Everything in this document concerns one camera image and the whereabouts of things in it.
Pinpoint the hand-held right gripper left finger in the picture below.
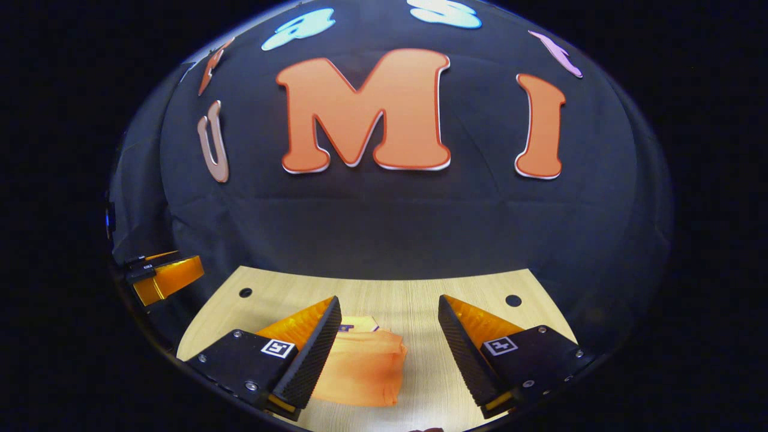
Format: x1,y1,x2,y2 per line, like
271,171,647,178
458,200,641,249
185,296,343,421

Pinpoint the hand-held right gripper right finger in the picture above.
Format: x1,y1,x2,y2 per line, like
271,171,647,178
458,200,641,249
438,294,595,419

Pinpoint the orange T-shirt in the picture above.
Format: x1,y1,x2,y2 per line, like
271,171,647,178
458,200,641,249
311,316,409,407

